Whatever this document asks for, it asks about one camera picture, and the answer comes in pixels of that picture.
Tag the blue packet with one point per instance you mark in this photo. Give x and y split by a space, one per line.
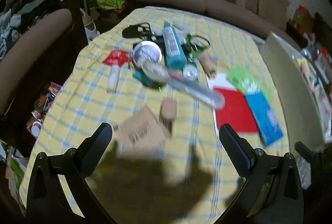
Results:
267 120

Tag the flat green packet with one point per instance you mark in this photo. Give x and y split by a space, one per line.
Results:
246 81

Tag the teal bottle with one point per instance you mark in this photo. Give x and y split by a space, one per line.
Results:
173 50

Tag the green carabiner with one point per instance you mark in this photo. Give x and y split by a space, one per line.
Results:
188 39

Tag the beige tube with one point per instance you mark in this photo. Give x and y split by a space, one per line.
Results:
207 65

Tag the red white card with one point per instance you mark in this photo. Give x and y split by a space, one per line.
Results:
233 109

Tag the round silver tin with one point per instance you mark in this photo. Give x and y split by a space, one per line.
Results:
146 54

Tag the teal plastic piece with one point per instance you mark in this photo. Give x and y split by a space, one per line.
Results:
140 77

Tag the white curved plastic piece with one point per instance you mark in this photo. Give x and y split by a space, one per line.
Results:
180 26

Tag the box of colourful jars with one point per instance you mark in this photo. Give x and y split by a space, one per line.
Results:
44 109

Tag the clear toothbrush case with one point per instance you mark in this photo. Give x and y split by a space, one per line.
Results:
197 91

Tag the green bag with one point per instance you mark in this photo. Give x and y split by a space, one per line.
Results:
109 2

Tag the small white bottle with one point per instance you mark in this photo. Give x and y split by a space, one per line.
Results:
112 81

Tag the white storage box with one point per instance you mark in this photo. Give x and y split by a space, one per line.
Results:
285 78

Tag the small silver tin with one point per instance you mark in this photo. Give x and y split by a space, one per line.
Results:
189 72

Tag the small cardboard box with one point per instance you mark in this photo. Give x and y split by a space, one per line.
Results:
142 130

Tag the grey patterned desktop cover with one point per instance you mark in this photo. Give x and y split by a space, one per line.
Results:
304 174

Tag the cork block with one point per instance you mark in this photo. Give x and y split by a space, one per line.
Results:
168 109

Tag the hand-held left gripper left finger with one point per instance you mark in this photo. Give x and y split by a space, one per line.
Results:
97 147

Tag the brown armchair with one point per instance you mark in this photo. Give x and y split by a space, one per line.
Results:
39 39

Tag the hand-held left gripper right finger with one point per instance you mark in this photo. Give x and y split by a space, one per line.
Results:
234 148

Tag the round beige puff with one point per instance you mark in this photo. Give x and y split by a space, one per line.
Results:
155 72

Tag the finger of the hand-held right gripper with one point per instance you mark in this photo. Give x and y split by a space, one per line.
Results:
304 151

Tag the yellow checked tablecloth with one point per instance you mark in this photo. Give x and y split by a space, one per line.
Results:
85 99

